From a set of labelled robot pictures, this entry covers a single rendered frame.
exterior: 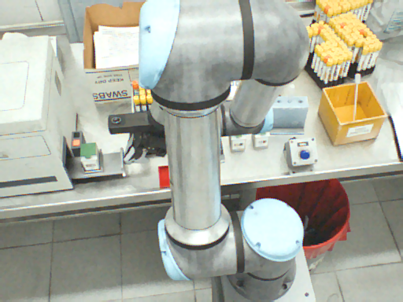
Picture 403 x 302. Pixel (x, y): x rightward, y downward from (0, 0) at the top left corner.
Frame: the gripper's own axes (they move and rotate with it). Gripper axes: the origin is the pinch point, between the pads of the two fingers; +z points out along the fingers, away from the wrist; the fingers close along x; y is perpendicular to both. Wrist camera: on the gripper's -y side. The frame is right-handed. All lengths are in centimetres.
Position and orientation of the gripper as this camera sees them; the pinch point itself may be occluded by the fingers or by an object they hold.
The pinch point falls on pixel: (124, 160)
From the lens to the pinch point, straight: 129.3
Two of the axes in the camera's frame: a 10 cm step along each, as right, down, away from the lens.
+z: -4.8, 5.7, 6.7
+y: 8.7, 1.9, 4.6
